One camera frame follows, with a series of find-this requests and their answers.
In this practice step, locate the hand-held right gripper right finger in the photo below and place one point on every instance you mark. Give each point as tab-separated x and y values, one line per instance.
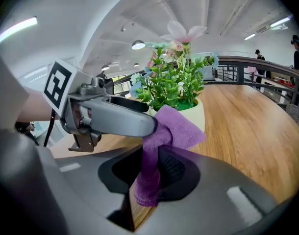
208	187

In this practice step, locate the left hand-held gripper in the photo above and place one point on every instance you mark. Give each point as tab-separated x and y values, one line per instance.
73	99

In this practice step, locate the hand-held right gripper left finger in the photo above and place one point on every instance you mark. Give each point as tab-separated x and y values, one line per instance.
73	192

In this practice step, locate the purple microfibre cloth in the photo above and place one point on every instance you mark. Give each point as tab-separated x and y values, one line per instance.
174	128

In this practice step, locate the green plant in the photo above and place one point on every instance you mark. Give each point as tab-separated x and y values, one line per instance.
188	116

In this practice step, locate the person's left forearm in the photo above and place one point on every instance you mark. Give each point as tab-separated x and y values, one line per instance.
34	109

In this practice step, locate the black mesh office chair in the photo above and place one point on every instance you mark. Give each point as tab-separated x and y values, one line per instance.
109	84

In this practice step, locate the black pendant lamp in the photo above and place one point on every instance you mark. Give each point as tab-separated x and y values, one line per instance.
105	68
136	64
138	45

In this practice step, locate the dark wicker chair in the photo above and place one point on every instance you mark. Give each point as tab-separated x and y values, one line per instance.
297	116

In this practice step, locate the pink garment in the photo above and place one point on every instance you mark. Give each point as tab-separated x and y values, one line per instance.
252	72

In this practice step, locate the white ceiling tube light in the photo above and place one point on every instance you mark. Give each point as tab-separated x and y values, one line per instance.
280	22
250	36
17	28

